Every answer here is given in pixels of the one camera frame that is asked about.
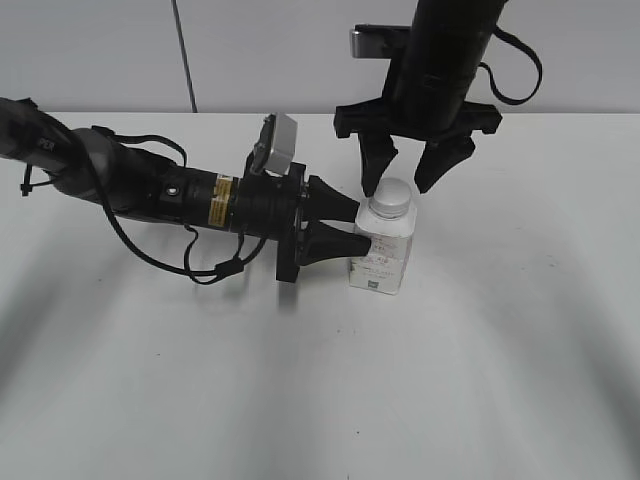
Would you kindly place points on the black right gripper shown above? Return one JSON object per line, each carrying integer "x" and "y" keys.
{"x": 445, "y": 123}

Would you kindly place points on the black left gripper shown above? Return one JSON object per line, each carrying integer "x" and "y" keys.
{"x": 269, "y": 207}

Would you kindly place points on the white round bottle cap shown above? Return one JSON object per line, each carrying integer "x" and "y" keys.
{"x": 391, "y": 199}

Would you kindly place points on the white yili changqing bottle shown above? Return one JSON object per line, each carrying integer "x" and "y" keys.
{"x": 382, "y": 269}

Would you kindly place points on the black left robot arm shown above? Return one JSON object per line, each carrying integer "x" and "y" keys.
{"x": 119, "y": 174}

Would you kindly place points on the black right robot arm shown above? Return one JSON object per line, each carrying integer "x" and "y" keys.
{"x": 433, "y": 62}

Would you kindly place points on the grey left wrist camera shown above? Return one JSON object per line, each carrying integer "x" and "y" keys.
{"x": 275, "y": 148}

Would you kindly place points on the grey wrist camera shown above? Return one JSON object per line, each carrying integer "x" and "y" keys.
{"x": 371, "y": 41}
{"x": 275, "y": 148}

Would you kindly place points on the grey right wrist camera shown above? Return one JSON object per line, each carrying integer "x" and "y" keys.
{"x": 371, "y": 41}

